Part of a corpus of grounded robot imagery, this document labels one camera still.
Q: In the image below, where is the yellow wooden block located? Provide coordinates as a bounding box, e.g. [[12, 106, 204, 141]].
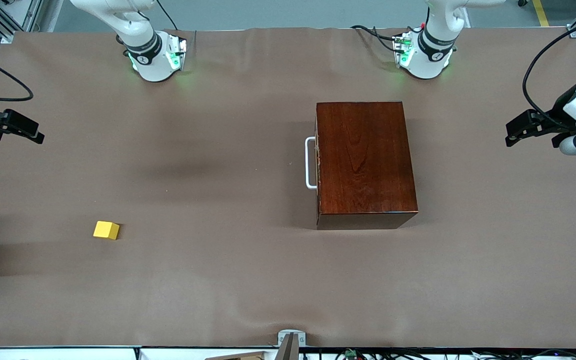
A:
[[93, 221, 120, 241]]

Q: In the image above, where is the wooden drawer with white handle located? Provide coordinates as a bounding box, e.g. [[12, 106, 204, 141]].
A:
[[305, 136, 322, 191]]

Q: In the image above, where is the dark brown wooden cabinet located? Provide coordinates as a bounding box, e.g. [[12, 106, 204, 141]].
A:
[[315, 101, 419, 231]]

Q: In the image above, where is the brown table mat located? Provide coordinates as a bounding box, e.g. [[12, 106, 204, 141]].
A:
[[0, 26, 576, 349]]

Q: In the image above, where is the light wooden board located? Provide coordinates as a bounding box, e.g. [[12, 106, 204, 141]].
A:
[[204, 351, 265, 360]]

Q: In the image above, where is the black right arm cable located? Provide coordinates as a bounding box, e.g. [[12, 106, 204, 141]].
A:
[[0, 46, 35, 102]]

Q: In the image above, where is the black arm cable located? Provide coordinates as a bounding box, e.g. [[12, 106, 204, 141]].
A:
[[0, 46, 35, 102], [522, 17, 576, 132]]

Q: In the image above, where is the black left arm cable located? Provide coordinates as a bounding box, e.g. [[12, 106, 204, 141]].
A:
[[522, 17, 576, 132]]

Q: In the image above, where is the black base cable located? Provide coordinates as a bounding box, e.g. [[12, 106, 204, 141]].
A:
[[155, 0, 179, 31], [350, 24, 409, 53]]

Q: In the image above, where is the grey metal camera bracket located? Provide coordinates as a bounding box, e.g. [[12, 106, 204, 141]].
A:
[[277, 329, 307, 360]]

